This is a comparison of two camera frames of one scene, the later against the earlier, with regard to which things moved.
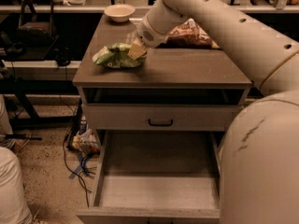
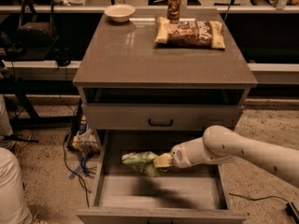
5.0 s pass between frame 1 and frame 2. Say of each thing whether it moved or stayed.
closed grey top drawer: stayed
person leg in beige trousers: stayed
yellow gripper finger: moved
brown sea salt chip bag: stayed
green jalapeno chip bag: moved
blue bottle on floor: stayed
